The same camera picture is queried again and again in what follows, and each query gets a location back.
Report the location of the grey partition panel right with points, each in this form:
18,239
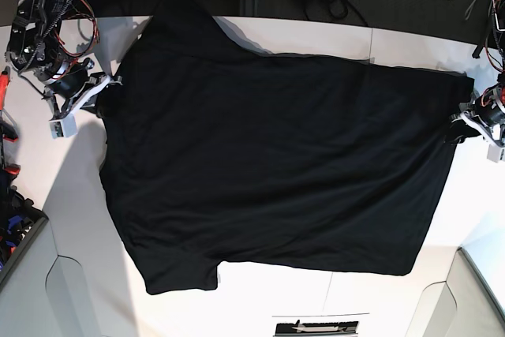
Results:
461,305

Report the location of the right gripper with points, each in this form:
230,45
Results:
68,87

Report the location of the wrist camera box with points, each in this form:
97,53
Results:
63,127
496,154

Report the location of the printed label card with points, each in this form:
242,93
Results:
331,325

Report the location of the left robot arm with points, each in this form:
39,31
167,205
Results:
492,41

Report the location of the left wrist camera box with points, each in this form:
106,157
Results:
496,154

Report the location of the black t-shirt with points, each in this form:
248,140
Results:
219,154

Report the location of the grey bin with clutter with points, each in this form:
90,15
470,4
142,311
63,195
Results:
21,223

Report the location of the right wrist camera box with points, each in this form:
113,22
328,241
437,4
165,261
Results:
63,127

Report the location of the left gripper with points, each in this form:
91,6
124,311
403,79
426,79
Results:
482,116

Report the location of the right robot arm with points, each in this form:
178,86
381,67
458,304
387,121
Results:
36,46

